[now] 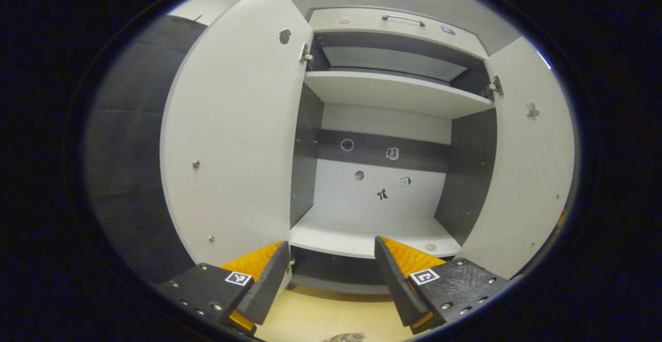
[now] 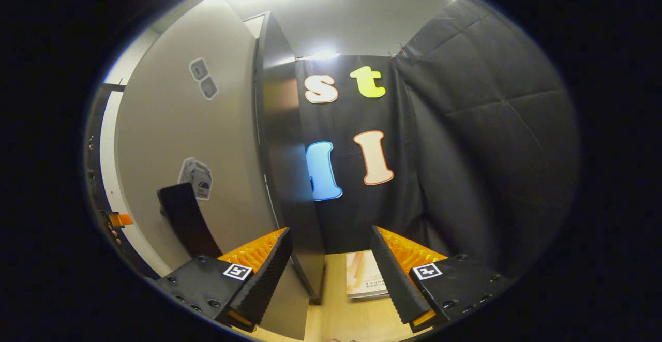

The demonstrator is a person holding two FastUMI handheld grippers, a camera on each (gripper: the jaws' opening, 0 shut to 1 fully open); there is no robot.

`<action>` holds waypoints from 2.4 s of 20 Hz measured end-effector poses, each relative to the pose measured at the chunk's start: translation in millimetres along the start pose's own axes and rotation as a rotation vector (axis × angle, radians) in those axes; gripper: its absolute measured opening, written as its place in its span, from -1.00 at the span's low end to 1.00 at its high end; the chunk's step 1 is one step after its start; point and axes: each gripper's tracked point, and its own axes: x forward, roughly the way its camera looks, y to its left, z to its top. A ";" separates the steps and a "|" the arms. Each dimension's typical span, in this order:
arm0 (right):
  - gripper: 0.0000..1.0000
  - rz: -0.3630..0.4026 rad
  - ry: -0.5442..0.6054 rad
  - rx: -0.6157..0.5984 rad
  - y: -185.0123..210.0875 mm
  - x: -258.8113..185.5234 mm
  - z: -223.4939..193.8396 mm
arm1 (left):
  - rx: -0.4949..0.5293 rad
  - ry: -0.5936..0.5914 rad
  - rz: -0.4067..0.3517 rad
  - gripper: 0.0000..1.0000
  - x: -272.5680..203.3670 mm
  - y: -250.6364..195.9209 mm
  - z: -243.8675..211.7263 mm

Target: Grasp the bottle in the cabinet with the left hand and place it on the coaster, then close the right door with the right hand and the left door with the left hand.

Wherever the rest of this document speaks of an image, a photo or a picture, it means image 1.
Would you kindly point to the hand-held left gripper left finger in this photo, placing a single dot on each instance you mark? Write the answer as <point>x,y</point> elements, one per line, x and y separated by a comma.
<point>269,290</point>

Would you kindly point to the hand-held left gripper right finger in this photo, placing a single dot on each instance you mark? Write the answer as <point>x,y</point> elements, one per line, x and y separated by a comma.
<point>395,285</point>

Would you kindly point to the black backdrop cloth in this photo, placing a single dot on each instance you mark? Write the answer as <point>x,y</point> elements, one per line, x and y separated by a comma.
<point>134,150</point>

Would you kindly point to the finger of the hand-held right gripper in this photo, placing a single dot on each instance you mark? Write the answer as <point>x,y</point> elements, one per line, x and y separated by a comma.
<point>561,220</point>

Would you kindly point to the metal door hinge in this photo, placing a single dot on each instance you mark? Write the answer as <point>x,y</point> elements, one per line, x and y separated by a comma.
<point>495,86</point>
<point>306,56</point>

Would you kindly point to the white and grey cabinet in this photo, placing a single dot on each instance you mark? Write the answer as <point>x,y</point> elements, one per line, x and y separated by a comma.
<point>393,91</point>

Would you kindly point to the white cabinet door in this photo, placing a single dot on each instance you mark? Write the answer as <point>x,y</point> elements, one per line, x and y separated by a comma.
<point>527,176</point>
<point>232,124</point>

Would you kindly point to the clear glass bottle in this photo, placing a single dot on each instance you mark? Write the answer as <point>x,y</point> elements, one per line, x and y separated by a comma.
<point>346,337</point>

